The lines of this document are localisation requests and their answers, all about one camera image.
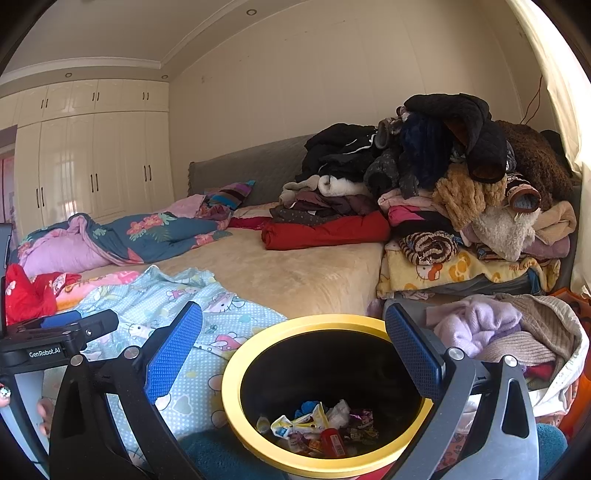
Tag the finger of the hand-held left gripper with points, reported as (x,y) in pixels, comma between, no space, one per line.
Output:
(99,323)
(60,318)

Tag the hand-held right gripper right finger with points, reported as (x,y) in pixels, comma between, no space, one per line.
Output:
(411,355)

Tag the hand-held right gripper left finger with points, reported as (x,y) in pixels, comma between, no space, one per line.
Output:
(171,353)

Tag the purple shiny snack wrapper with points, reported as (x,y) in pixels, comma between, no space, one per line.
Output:
(361,417)

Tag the black bin with yellow rim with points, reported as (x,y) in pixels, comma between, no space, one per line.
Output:
(323,364)

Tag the dark printed snack wrapper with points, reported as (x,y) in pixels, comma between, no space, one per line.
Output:
(360,435)

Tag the small clear plastic wrapper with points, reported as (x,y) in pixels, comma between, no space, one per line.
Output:
(262,423)

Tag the yellow white cartoon wrapper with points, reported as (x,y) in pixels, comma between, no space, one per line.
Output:
(314,417)

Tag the red packet with barcode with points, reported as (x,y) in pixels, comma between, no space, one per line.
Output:
(332,441)

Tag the white yellow wrapper blue label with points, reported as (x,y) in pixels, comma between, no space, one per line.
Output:
(282,427)

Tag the orange printed snack wrapper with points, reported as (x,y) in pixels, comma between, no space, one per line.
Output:
(304,445)

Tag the person's left hand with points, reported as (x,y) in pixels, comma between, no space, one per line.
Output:
(44,410)

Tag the pink cartoon blanket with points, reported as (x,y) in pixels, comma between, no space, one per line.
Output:
(101,281)

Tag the red cartoon garment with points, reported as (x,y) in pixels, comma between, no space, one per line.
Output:
(23,295)

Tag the light blue cartoon cat sheet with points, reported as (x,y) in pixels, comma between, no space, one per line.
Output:
(240,323)

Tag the lilac fuzzy garment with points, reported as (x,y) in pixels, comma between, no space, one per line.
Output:
(480,318)

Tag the yellow cartoon blanket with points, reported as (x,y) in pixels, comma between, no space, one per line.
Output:
(461,272)

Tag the blue floral quilt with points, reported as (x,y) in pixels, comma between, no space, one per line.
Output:
(152,233)

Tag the tiger striped cloth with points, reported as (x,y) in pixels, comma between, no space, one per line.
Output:
(427,247)

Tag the beige plush bed blanket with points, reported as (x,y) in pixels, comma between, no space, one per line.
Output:
(277,272)

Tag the beige knit garment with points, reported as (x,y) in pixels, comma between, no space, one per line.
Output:
(540,318)

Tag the pink cartoon door curtain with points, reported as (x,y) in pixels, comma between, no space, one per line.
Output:
(7,194)

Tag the pink folded garment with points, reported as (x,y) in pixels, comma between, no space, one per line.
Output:
(406,214)

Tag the red folded garment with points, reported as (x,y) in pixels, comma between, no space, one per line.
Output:
(332,233)

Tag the pale pink cloth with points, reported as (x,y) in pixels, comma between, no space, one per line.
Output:
(184,205)

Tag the dark red patterned cloth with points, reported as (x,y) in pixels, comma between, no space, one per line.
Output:
(249,223)

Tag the white fleece garment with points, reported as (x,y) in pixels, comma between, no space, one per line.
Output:
(503,233)

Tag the white laundry bag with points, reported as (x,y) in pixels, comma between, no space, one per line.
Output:
(565,369)

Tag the white glossy wardrobe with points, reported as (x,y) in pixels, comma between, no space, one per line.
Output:
(92,161)

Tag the tan fuzzy garment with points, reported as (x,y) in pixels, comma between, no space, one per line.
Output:
(461,194)

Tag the purple striped cloth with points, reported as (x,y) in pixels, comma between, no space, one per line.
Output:
(231,194)

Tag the dark brown dotted garment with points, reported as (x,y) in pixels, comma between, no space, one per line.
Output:
(318,212)

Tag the cream fleece garment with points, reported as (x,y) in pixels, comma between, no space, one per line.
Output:
(337,184)

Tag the dark grey knit garment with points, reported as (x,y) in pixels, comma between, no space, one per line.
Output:
(383,170)

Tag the pale peach folded garment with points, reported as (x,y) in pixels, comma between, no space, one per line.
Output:
(554,226)

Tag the brown striped knit sleeve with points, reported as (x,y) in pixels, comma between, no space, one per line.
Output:
(524,198)

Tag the navy fuzzy garment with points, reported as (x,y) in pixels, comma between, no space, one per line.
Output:
(422,143)

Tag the grey padded headboard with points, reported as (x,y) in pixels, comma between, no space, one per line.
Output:
(268,161)

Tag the black jacket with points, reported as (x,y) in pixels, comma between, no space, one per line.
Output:
(337,143)

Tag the brown plush blanket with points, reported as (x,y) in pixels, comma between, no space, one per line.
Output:
(535,161)

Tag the black quilted garment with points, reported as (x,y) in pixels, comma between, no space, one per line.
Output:
(461,110)

